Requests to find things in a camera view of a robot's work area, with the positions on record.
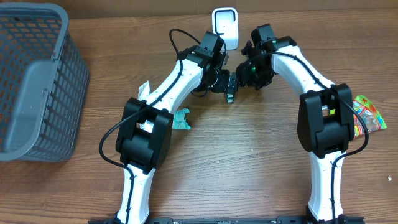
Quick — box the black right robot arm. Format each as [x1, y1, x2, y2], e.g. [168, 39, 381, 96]
[237, 24, 354, 223]

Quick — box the green haribo candy bag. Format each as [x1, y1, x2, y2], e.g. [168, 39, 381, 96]
[348, 95, 387, 138]

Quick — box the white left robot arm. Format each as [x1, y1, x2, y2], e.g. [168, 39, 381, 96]
[111, 32, 237, 223]

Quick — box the white tube with gold cap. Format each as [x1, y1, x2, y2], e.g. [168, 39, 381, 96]
[137, 80, 150, 100]

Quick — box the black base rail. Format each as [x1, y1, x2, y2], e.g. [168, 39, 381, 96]
[87, 216, 365, 224]

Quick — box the teal packet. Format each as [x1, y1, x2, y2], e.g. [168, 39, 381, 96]
[172, 108, 191, 130]

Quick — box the grey plastic shopping basket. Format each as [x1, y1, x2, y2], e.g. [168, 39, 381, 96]
[1, 2, 90, 162]

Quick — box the green axe brand box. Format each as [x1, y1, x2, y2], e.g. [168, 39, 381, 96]
[225, 88, 236, 104]

